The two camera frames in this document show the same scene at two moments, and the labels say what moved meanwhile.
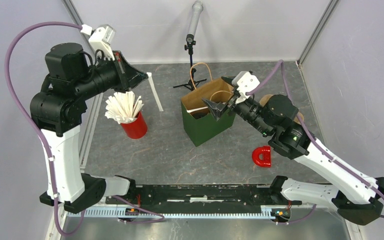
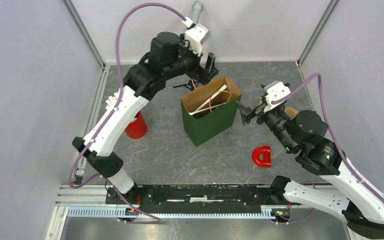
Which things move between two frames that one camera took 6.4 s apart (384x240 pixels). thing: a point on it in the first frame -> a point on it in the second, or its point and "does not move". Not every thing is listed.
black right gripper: x=217 y=108 -> x=247 y=112
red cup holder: x=137 y=128 does not move
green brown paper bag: x=200 y=122 does not move
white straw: x=151 y=80 -> x=210 y=96
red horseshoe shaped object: x=266 y=151 does not move
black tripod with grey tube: x=197 y=9 does not move
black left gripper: x=128 y=76 -> x=204 y=75
